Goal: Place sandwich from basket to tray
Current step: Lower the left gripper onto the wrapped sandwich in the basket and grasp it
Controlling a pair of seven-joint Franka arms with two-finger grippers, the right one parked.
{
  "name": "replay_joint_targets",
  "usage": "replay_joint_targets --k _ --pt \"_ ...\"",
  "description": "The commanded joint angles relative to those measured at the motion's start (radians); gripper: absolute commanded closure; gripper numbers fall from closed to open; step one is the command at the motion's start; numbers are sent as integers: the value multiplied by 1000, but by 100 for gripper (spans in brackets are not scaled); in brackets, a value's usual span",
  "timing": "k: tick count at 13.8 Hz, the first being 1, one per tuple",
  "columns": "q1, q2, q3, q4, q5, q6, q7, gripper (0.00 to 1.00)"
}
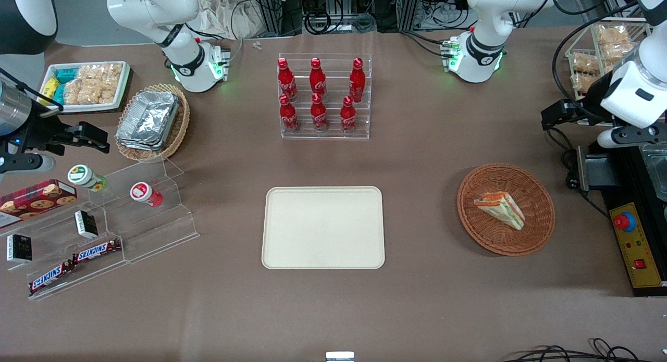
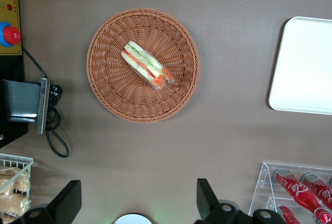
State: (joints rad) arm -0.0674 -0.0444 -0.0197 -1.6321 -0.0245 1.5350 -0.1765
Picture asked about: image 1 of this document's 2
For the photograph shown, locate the stacked aluminium foil containers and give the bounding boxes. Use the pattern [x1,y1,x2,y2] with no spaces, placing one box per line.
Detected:
[116,90,181,153]

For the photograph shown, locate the round brown wicker basket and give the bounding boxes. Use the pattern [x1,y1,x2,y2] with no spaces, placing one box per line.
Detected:
[457,164,556,257]

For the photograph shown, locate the triangular sandwich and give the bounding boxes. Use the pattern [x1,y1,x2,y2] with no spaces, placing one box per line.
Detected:
[473,191,526,231]

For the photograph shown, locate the red emergency stop button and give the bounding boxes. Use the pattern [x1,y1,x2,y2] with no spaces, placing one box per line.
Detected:
[613,212,637,233]

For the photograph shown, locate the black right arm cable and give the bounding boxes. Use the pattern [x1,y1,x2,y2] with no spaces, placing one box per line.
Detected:
[0,68,64,113]

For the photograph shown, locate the clear acrylic stepped stand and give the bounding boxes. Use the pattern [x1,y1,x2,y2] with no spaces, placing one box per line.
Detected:
[0,155,200,301]

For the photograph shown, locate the red lidded cup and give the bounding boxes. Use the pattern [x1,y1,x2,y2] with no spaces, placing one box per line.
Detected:
[130,182,164,208]

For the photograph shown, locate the beige rectangular serving tray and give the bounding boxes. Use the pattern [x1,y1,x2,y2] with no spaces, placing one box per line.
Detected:
[262,186,386,270]

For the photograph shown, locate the clear fried snack packet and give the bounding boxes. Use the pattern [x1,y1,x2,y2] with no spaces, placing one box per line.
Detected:
[602,42,637,65]
[571,73,598,94]
[571,54,600,74]
[596,24,629,45]

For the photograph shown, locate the clear acrylic bottle rack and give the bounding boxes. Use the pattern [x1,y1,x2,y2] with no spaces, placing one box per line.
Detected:
[278,53,372,140]

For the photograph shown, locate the aluminium frame profile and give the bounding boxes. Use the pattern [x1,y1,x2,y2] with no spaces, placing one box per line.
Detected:
[398,0,424,32]
[253,0,304,38]

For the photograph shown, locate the Snickers chocolate bar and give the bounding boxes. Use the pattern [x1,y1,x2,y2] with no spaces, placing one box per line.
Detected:
[29,261,76,295]
[72,238,121,264]

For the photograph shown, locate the clear rice cracker packet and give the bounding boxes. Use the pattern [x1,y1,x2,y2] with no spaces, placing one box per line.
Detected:
[64,80,121,105]
[77,64,123,85]

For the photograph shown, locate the yellow snack packet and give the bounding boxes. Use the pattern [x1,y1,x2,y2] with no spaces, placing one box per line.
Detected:
[40,77,61,100]

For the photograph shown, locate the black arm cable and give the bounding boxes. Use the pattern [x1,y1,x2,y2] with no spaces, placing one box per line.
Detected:
[551,0,644,115]
[0,68,64,113]

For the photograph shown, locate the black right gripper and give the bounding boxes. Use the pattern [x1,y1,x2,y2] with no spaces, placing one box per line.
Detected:
[10,105,112,156]

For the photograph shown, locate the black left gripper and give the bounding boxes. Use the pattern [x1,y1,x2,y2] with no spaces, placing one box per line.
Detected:
[541,73,621,131]

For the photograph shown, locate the small black box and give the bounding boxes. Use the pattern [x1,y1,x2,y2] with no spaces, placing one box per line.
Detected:
[6,234,33,263]
[74,210,99,239]

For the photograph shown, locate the coiled black cable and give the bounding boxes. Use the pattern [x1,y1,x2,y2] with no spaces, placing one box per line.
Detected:
[304,12,332,35]

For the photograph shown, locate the black machine power cable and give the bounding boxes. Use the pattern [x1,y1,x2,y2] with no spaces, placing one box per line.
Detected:
[546,127,610,219]

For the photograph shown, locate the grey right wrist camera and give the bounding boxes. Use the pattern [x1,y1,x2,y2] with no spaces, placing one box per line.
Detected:
[0,153,56,183]

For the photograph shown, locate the green lidded cup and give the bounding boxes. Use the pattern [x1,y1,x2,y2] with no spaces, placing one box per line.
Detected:
[67,164,108,192]

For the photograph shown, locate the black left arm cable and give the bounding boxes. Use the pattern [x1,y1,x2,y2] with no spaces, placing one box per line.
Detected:
[551,0,644,115]

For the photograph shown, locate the yellow control panel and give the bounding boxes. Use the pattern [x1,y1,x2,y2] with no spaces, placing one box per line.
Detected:
[610,202,663,289]

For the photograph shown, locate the white wire rack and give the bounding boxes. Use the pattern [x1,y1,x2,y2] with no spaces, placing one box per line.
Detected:
[565,17,655,126]

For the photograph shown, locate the clear plastic container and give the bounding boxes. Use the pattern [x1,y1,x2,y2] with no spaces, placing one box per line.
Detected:
[638,143,667,202]

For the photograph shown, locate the beige cloth bag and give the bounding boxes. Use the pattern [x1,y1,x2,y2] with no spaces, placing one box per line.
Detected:
[197,0,273,40]

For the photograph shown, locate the red cola bottle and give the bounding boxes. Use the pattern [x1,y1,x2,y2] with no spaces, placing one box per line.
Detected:
[279,94,300,133]
[349,57,366,103]
[310,57,327,99]
[340,95,357,133]
[311,93,329,132]
[278,58,298,102]

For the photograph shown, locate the black sealing machine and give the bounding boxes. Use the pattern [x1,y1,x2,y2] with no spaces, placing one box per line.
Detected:
[577,142,667,297]

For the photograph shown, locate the oval tan wicker basket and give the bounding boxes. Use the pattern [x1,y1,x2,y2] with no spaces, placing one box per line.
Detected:
[115,83,191,163]

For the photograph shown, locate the white rectangular snack tray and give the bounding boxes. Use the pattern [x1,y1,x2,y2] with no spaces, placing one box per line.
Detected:
[38,61,131,114]

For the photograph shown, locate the red cookie box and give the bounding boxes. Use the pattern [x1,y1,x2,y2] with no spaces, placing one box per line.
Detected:
[0,179,78,228]

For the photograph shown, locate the black floor cables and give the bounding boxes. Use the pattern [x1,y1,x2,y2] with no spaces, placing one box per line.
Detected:
[503,338,655,362]

